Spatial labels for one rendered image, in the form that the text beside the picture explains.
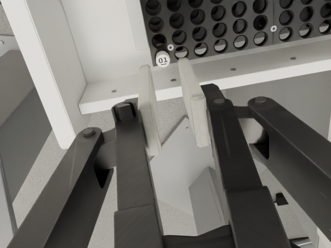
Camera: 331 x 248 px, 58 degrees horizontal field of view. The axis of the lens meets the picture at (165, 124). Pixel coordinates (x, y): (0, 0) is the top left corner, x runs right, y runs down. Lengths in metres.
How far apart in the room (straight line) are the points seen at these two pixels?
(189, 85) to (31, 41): 0.14
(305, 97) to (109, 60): 0.35
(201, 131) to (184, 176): 1.30
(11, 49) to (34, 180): 0.64
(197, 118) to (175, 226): 1.60
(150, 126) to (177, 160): 1.25
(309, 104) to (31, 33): 0.44
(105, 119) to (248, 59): 1.04
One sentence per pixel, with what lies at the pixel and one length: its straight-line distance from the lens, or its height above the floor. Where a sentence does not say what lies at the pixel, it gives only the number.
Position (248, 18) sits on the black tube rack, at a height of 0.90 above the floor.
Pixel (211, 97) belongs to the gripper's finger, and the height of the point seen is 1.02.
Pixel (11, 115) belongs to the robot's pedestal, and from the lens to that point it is 0.77.
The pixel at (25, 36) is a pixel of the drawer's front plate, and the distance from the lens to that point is 0.26.
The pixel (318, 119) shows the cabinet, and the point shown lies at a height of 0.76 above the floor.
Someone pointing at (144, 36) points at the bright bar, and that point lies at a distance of 0.32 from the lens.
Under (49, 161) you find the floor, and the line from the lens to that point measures 1.50.
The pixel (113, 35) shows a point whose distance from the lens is 0.34.
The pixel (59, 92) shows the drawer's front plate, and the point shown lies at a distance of 0.27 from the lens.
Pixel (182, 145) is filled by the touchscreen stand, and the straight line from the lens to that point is 1.36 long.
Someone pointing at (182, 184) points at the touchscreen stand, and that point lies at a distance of 1.48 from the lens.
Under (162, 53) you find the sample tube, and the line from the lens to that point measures 0.27.
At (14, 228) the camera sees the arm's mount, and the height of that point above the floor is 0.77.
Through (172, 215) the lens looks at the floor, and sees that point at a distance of 1.68.
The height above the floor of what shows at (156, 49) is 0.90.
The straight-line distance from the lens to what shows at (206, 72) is 0.32.
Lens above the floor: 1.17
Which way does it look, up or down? 61 degrees down
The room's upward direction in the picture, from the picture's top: 172 degrees clockwise
